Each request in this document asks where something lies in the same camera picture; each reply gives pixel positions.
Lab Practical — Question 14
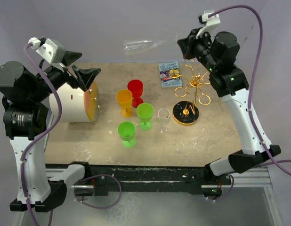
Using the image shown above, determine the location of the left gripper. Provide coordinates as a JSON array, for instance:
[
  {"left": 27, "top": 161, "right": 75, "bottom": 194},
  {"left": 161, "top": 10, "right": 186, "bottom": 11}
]
[{"left": 28, "top": 50, "right": 99, "bottom": 103}]

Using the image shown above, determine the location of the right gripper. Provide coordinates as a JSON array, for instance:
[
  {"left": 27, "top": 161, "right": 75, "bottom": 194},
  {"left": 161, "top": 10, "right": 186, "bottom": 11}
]
[{"left": 178, "top": 26, "right": 218, "bottom": 73}]

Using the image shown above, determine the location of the clear wine glass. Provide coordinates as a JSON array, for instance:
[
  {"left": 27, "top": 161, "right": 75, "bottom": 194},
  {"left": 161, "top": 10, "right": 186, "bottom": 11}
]
[
  {"left": 156, "top": 108, "right": 170, "bottom": 135},
  {"left": 123, "top": 34, "right": 184, "bottom": 57}
]

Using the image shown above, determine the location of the gold wine glass rack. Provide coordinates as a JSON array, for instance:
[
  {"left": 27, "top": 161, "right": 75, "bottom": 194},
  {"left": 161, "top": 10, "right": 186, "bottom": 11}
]
[{"left": 172, "top": 60, "right": 211, "bottom": 126}]

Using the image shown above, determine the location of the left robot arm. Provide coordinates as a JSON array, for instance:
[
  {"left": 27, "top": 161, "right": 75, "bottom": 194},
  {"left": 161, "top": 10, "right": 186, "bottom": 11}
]
[{"left": 0, "top": 61, "right": 92, "bottom": 212}]

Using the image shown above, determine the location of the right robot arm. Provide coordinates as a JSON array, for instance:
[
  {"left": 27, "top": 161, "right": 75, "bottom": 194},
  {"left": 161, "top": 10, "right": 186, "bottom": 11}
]
[{"left": 177, "top": 28, "right": 281, "bottom": 184}]

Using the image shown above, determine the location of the clear wine glass standing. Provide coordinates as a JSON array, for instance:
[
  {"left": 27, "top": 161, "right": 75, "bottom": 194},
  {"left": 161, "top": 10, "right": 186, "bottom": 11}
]
[{"left": 156, "top": 108, "right": 170, "bottom": 135}]

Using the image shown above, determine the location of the white cylinder with orange lid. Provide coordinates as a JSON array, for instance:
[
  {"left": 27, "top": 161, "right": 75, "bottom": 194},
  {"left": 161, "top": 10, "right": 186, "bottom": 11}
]
[{"left": 57, "top": 81, "right": 100, "bottom": 123}]

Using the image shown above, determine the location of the treehouse paperback book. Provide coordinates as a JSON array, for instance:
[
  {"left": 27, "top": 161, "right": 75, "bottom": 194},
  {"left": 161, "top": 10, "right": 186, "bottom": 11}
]
[{"left": 158, "top": 62, "right": 183, "bottom": 88}]

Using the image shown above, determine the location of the orange plastic goblet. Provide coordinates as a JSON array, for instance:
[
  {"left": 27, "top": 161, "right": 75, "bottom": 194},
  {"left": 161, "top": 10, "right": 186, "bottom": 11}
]
[{"left": 116, "top": 89, "right": 133, "bottom": 118}]

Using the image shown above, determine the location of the red plastic goblet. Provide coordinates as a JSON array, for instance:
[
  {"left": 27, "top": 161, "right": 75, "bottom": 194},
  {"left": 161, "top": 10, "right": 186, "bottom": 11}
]
[{"left": 127, "top": 79, "right": 144, "bottom": 108}]

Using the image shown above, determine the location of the green goblet rear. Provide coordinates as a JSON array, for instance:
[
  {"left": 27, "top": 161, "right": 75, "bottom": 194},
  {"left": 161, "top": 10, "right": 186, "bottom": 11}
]
[{"left": 137, "top": 103, "right": 154, "bottom": 131}]

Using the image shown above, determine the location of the green goblet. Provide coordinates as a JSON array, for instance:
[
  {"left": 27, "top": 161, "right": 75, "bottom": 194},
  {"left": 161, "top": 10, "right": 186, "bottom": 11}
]
[
  {"left": 137, "top": 103, "right": 154, "bottom": 131},
  {"left": 117, "top": 121, "right": 136, "bottom": 148}
]

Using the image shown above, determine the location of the green goblet front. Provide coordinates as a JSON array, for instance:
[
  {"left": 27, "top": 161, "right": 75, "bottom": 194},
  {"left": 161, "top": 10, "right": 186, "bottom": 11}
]
[{"left": 117, "top": 121, "right": 136, "bottom": 148}]

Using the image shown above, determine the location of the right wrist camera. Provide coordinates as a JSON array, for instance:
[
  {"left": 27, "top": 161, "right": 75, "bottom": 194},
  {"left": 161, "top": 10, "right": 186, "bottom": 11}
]
[{"left": 196, "top": 10, "right": 220, "bottom": 38}]

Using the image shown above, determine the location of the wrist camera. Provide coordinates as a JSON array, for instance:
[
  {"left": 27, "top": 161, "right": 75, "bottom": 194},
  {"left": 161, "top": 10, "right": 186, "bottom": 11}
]
[
  {"left": 196, "top": 10, "right": 220, "bottom": 38},
  {"left": 28, "top": 37, "right": 65, "bottom": 68}
]

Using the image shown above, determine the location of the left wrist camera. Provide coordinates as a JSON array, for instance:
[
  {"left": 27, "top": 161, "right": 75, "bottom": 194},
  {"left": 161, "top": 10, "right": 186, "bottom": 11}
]
[{"left": 28, "top": 37, "right": 65, "bottom": 68}]

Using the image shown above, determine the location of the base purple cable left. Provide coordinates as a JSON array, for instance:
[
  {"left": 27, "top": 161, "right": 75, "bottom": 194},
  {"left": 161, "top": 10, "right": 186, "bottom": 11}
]
[{"left": 73, "top": 174, "right": 123, "bottom": 210}]

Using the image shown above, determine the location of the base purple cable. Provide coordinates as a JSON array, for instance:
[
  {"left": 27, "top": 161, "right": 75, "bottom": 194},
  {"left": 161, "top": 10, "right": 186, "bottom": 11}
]
[
  {"left": 205, "top": 174, "right": 235, "bottom": 203},
  {"left": 73, "top": 174, "right": 123, "bottom": 210}
]

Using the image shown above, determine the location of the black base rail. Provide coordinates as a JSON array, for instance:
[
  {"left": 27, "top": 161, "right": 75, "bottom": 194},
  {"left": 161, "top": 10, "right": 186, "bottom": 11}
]
[{"left": 45, "top": 161, "right": 232, "bottom": 197}]

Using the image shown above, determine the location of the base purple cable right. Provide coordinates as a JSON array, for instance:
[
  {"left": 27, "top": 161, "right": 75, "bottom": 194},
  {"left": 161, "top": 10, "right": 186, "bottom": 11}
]
[{"left": 205, "top": 174, "right": 235, "bottom": 203}]

